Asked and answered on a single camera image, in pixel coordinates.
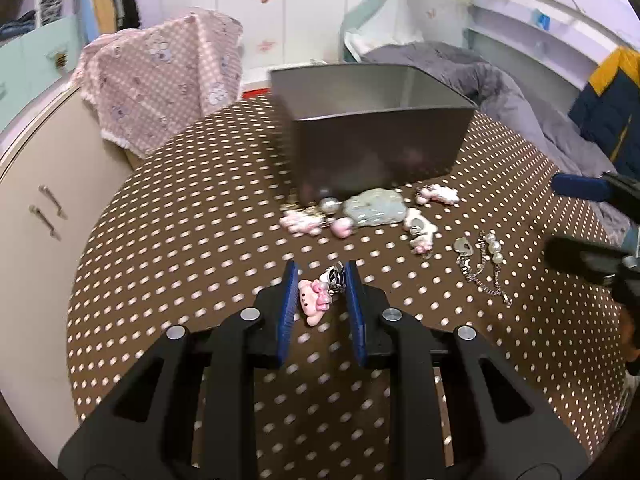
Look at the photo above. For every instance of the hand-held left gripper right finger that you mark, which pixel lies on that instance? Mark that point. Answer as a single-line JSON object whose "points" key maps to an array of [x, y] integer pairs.
{"points": [[354, 310]]}

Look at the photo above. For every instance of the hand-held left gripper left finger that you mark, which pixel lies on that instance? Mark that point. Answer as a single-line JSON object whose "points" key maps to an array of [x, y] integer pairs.
{"points": [[286, 310]]}

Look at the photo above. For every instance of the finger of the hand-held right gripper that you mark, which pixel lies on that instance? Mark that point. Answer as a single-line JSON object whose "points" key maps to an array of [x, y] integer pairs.
{"points": [[582, 186], [580, 260]]}

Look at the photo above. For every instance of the grey metal box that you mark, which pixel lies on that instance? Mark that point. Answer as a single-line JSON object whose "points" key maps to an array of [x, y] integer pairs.
{"points": [[375, 145]]}

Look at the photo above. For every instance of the blue and yellow jacket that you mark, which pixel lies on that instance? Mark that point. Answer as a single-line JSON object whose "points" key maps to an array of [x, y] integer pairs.
{"points": [[610, 110]]}

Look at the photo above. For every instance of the pink bead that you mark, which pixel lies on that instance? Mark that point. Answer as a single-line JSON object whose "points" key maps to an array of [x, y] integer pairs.
{"points": [[342, 228]]}

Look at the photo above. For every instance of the pink figure charm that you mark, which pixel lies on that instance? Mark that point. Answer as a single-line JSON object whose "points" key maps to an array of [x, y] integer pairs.
{"points": [[300, 222]]}

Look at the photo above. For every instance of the grey duvet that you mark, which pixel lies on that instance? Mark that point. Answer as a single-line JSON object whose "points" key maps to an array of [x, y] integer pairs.
{"points": [[520, 105]]}

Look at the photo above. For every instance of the pale green charm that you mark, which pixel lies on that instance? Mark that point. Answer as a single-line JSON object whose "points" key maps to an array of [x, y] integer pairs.
{"points": [[374, 209]]}

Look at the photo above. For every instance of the white dog charm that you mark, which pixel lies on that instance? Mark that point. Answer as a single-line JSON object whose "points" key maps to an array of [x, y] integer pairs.
{"points": [[419, 225]]}

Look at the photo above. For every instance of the pearl bead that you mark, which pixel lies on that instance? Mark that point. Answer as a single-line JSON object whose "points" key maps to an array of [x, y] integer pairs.
{"points": [[329, 205]]}

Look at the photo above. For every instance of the brown polka dot tablecloth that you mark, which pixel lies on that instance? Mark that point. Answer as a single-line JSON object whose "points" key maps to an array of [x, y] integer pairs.
{"points": [[200, 210]]}

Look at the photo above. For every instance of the pink and white charm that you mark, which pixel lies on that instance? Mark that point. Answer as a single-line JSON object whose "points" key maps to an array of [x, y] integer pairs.
{"points": [[440, 193]]}

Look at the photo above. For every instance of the small blue shelf item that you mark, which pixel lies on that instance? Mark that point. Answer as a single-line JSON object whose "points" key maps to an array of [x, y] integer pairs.
{"points": [[543, 19]]}

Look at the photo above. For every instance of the beige cabinet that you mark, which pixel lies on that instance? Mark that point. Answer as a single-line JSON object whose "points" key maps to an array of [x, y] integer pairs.
{"points": [[45, 300]]}

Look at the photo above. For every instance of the white pillow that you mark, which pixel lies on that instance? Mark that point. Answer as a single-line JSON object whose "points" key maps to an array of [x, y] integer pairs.
{"points": [[367, 44]]}

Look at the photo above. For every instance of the pink printed cloth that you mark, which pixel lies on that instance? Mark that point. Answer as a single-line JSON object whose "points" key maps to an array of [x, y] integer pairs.
{"points": [[155, 80]]}

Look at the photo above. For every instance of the teal drawer unit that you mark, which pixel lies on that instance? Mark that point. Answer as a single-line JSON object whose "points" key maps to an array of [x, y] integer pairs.
{"points": [[35, 75]]}

